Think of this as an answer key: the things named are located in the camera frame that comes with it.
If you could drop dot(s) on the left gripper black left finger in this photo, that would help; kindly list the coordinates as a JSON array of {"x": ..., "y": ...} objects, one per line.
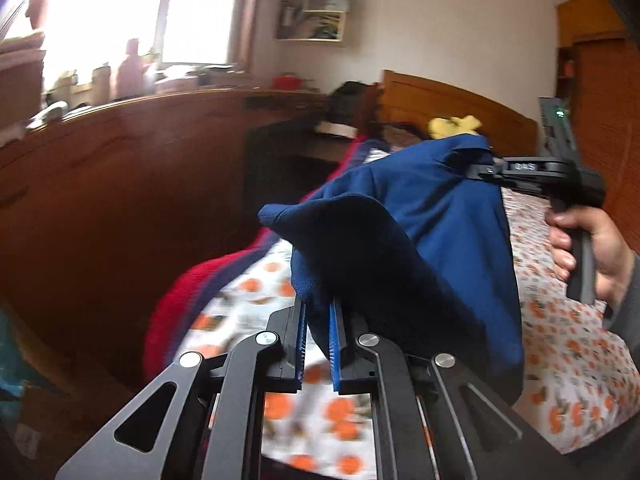
[{"x": 200, "y": 418}]

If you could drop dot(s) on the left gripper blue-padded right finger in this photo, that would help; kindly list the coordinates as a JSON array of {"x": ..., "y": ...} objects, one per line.
[{"x": 434, "y": 419}]

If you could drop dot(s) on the navy blue coat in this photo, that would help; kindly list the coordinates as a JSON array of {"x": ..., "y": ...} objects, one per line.
[{"x": 419, "y": 250}]

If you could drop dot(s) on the right hand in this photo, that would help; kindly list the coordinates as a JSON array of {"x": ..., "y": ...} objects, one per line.
[{"x": 613, "y": 257}]

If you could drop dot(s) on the red and navy blanket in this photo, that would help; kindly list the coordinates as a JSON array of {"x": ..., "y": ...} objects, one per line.
[{"x": 210, "y": 269}]

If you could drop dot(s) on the wooden wardrobe with louvred doors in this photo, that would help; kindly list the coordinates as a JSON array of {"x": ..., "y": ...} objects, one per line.
[{"x": 605, "y": 103}]

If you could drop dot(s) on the yellow plush toy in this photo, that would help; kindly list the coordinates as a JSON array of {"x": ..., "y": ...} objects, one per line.
[{"x": 443, "y": 128}]

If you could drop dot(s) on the orange print bed sheet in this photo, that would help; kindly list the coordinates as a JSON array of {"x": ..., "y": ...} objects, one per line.
[{"x": 580, "y": 381}]

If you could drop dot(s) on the wooden headboard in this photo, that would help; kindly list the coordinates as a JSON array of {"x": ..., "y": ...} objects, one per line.
[{"x": 408, "y": 98}]

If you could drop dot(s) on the long wooden desk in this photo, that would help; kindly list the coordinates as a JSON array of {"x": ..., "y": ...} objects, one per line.
[{"x": 112, "y": 204}]

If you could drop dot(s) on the red bowl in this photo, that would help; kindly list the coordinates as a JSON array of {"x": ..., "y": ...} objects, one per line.
[{"x": 286, "y": 82}]

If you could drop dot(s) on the white wall shelf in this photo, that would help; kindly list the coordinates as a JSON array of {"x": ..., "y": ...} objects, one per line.
[{"x": 312, "y": 20}]

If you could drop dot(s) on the window with wooden frame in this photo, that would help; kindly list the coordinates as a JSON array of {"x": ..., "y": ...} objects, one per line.
[{"x": 82, "y": 35}]

